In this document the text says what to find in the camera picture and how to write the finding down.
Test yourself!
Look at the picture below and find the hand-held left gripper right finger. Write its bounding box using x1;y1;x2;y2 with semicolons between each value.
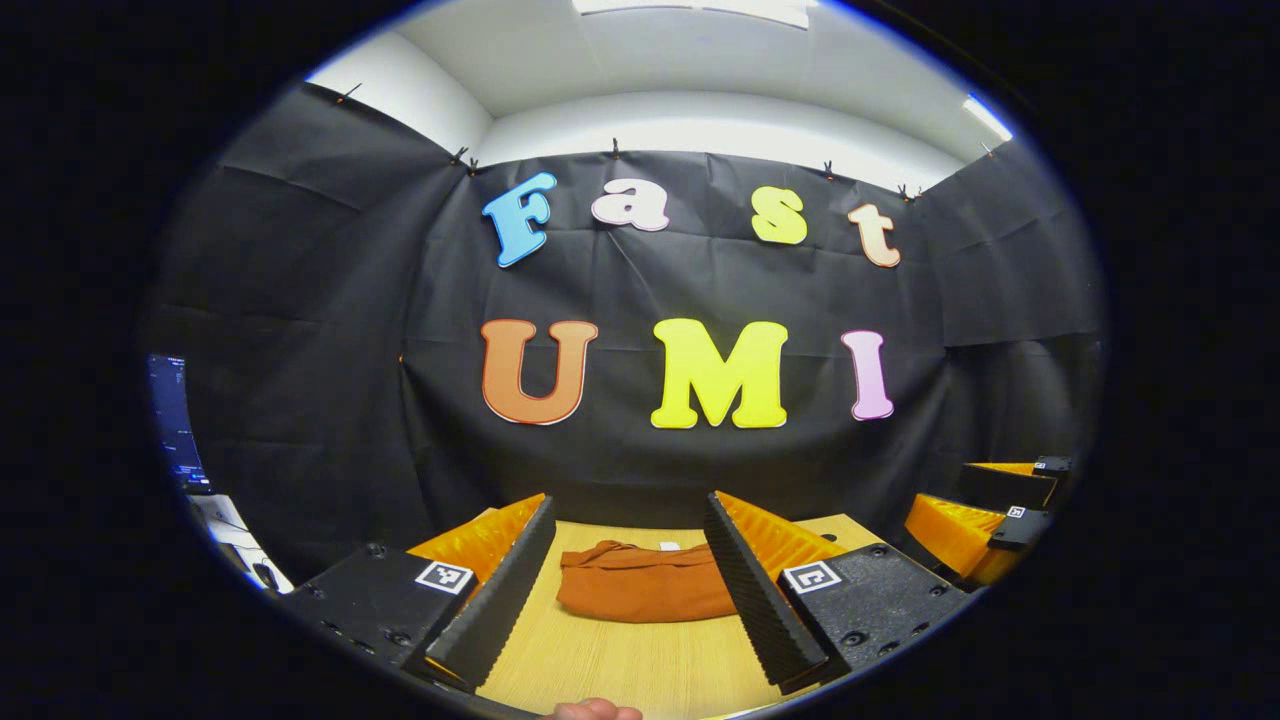
703;490;976;696

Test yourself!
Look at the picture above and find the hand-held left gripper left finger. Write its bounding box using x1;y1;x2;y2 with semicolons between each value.
285;493;558;693

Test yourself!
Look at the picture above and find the rust orange button shirt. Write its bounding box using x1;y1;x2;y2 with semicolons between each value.
557;540;741;623

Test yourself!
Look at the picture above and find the white side desk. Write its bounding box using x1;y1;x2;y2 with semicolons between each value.
190;495;296;593

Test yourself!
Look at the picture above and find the narrow ceiling light strip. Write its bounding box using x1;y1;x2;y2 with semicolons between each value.
962;95;1014;143

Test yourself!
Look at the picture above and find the dark computer screen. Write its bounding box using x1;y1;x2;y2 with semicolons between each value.
148;353;213;496

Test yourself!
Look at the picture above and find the row of black cloth clips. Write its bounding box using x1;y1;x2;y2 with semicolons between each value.
335;82;1001;201

